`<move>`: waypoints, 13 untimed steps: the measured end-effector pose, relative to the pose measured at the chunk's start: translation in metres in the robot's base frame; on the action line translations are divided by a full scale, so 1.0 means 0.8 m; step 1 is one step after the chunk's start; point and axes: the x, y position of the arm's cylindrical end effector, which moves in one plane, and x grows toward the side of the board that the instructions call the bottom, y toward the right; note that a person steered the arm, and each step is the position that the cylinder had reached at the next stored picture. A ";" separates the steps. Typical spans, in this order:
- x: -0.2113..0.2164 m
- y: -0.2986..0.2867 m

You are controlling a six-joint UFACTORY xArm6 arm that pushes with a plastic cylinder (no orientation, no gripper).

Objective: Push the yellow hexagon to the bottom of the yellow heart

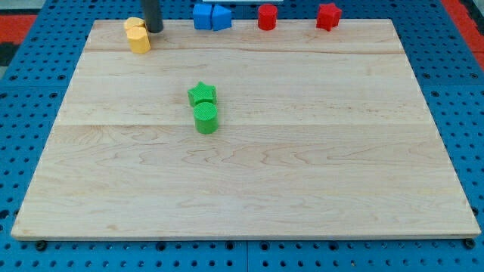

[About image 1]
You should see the yellow heart block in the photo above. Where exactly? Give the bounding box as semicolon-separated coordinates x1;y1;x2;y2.
123;17;145;31

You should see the light wooden board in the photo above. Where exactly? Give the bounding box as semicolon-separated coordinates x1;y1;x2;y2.
11;19;480;241

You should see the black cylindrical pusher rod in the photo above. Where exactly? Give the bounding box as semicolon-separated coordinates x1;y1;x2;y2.
141;0;164;33

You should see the green star block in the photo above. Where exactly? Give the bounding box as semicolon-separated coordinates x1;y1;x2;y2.
188;82;217;107

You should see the green cylinder block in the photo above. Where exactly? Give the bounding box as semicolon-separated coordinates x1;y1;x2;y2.
193;102;219;134

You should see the blue triangle block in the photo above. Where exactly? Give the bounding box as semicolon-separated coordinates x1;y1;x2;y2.
212;5;232;31

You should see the blue cube block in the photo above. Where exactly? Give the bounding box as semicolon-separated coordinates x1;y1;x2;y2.
192;4;212;30

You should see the red star block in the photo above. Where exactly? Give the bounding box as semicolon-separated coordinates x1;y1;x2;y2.
316;3;343;32

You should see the red cylinder block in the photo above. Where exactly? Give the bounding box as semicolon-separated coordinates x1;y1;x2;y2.
258;4;278;31

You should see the yellow hexagon block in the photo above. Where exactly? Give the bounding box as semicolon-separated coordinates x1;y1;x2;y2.
126;26;150;54

